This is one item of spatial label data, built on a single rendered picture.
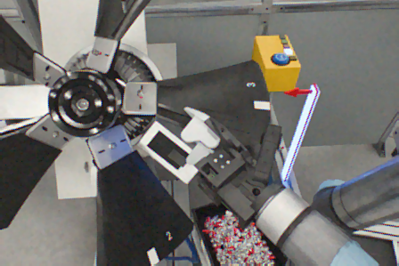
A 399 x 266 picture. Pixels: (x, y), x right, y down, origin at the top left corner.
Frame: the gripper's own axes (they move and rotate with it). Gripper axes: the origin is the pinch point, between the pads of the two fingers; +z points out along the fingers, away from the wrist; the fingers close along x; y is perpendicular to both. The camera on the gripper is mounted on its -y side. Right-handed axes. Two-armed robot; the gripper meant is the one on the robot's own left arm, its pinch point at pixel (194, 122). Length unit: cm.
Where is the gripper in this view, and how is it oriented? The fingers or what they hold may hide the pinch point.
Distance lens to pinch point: 59.6
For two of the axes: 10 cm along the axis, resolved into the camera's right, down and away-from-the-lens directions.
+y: -7.5, 5.5, -3.7
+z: -6.5, -5.5, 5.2
